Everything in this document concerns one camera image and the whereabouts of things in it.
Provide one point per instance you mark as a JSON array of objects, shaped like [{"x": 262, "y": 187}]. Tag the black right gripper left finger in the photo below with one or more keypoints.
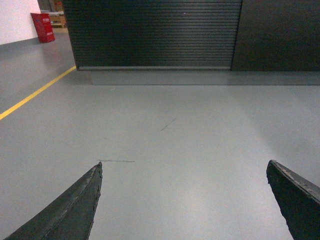
[{"x": 70, "y": 216}]

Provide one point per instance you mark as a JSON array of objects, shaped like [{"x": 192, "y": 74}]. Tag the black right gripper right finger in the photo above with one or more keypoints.
[{"x": 298, "y": 200}]

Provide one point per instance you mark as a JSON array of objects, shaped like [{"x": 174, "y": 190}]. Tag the wooden pallet stack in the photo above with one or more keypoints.
[{"x": 55, "y": 10}]

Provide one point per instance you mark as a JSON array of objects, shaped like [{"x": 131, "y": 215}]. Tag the black slatted checkout counter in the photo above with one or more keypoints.
[{"x": 196, "y": 42}]

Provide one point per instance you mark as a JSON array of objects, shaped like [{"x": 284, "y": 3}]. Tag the red fire extinguisher box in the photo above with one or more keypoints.
[{"x": 43, "y": 27}]

